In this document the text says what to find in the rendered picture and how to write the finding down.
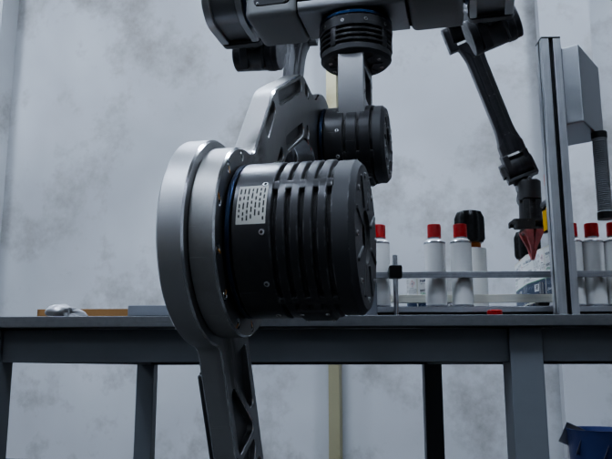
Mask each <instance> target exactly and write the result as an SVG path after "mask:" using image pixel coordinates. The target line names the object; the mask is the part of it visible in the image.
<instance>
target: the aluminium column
mask: <svg viewBox="0 0 612 459"><path fill-rule="evenodd" d="M535 51H536V64H537V78H538V92H539V106H540V120H541V134H542V148H543V161H544V175H545V189H546V216H547V230H548V244H549V258H550V271H551V285H552V299H553V313H554V314H580V307H579V294H578V282H577V269H576V245H575V232H574V220H573V208H572V195H571V182H570V170H569V157H568V145H567V132H566V108H565V95H564V83H563V70H562V57H561V45H560V36H541V37H540V39H539V40H538V42H537V43H536V45H535Z"/></svg>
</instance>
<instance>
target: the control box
mask: <svg viewBox="0 0 612 459"><path fill-rule="evenodd" d="M561 57H562V70H563V83H564V95H565V108H566V132H567V145H568V146H571V145H576V144H582V143H587V142H592V140H591V133H592V132H594V131H598V130H603V119H602V108H601V97H600V86H599V75H598V67H597V66H596V65H595V64H594V62H593V61H592V60H591V59H590V58H589V57H588V55H587V54H586V53H585V52H584V51H583V49H582V48H581V47H580V46H579V45H573V46H567V47H564V48H561Z"/></svg>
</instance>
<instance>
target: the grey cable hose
mask: <svg viewBox="0 0 612 459"><path fill-rule="evenodd" d="M591 140H592V144H593V145H592V146H593V147H592V149H593V156H594V157H593V161H595V162H594V171H595V172H594V173H596V174H595V183H596V184H595V185H596V195H597V207H598V210H597V220H612V200H611V199H612V197H611V187H610V186H611V185H610V175H609V165H608V164H609V163H608V153H607V152H608V151H607V132H606V131H605V130H598V131H594V132H592V133H591Z"/></svg>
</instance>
